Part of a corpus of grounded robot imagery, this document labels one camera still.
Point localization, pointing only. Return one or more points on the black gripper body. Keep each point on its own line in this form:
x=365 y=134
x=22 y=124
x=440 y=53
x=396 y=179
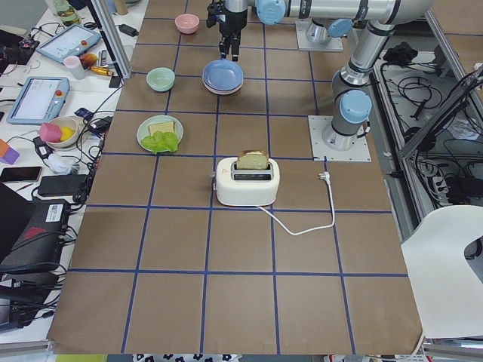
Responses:
x=231 y=26

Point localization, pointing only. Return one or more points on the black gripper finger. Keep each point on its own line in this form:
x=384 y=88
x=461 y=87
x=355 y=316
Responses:
x=235 y=41
x=224 y=46

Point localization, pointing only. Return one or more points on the blue plate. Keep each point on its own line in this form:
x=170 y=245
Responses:
x=223 y=75

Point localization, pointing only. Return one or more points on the pink plate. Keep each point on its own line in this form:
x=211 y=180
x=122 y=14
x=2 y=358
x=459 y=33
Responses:
x=234 y=89

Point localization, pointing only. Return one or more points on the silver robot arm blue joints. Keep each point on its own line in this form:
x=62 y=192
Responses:
x=352 y=106

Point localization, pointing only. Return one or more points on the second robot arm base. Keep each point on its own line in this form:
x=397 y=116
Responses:
x=321 y=34

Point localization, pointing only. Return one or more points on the pink bowl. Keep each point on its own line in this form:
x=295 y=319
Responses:
x=187 y=24

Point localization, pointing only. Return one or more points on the beige plate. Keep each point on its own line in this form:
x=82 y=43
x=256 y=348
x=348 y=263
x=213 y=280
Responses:
x=223 y=93

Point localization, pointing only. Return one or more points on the green bowl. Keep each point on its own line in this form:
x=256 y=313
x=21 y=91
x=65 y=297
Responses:
x=161 y=79

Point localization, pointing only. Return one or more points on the bread slice on plate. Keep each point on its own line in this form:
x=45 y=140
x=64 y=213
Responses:
x=164 y=127

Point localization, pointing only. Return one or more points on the black power adapter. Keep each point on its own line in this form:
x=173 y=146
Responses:
x=128 y=30

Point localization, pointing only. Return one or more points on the green lettuce leaf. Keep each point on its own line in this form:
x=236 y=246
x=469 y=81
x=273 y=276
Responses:
x=160 y=142

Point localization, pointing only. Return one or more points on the toast slice in toaster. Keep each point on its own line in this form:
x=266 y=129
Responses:
x=252 y=160

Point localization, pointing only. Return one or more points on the green plate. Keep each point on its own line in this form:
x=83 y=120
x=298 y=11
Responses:
x=143 y=129

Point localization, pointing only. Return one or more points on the white toaster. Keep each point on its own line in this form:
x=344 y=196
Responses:
x=246 y=188

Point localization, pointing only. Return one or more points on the pink plastic cup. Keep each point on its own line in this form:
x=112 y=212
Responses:
x=74 y=66

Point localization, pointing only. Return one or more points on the upper teach pendant tablet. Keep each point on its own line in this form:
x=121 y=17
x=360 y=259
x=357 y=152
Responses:
x=75 y=40

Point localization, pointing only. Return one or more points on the teach pendant tablet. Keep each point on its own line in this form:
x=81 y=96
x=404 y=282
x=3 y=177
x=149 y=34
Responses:
x=40 y=100
x=75 y=40

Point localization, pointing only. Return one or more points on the green glass bottle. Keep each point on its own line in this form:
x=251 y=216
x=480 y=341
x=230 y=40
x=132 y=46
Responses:
x=66 y=13

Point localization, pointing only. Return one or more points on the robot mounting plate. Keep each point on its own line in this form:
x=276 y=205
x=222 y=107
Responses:
x=321 y=151

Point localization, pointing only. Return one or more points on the beige bowl with toys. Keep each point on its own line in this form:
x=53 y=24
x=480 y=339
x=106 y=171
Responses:
x=72 y=122

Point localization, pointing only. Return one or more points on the yellow toy fruit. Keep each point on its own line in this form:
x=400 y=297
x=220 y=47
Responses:
x=66 y=133

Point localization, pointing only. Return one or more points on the lower teach pendant tablet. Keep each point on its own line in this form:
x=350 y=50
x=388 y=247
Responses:
x=40 y=100

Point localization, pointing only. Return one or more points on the pink toy block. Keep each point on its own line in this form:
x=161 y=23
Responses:
x=49 y=132

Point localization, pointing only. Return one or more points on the black smartphone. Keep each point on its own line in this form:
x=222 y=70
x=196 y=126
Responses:
x=21 y=174

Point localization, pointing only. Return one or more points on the black electronics box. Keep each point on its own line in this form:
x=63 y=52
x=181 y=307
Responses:
x=39 y=246

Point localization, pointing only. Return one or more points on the white chair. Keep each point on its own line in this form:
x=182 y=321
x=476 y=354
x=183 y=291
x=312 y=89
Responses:
x=448 y=293

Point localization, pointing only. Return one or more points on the aluminium frame post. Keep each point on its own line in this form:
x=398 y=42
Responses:
x=109 y=33

